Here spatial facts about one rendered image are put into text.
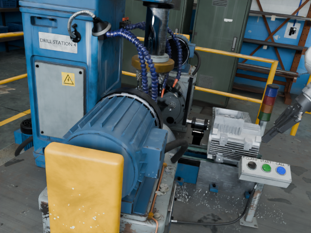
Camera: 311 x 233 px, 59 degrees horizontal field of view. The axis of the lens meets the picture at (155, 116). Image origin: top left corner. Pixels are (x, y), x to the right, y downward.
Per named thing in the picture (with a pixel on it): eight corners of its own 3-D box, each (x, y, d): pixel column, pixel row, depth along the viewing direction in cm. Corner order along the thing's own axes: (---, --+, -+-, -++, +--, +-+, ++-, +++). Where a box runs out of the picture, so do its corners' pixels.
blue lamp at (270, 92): (265, 96, 141) (268, 88, 139) (263, 92, 147) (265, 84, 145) (277, 98, 140) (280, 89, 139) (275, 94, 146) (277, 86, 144)
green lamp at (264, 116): (258, 120, 147) (261, 112, 145) (257, 115, 152) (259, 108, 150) (270, 122, 146) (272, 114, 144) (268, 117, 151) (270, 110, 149)
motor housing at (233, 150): (205, 166, 121) (214, 127, 114) (207, 145, 139) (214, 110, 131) (252, 175, 119) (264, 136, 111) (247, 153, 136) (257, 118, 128)
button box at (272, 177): (238, 179, 101) (241, 171, 97) (238, 162, 105) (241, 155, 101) (287, 188, 98) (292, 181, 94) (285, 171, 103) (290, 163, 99)
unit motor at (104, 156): (42, 303, 61) (24, 135, 44) (97, 203, 91) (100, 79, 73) (157, 334, 58) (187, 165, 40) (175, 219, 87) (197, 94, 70)
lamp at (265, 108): (261, 112, 145) (263, 104, 143) (259, 108, 150) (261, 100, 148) (272, 114, 144) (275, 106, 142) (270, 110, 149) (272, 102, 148)
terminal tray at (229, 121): (212, 131, 119) (215, 116, 116) (212, 121, 129) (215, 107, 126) (240, 136, 117) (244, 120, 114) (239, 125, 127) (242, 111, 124)
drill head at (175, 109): (134, 130, 146) (137, 85, 136) (149, 103, 183) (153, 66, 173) (181, 138, 143) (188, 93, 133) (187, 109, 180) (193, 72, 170)
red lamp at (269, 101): (263, 104, 143) (265, 96, 141) (261, 100, 148) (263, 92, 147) (275, 106, 142) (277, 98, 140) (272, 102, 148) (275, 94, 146)
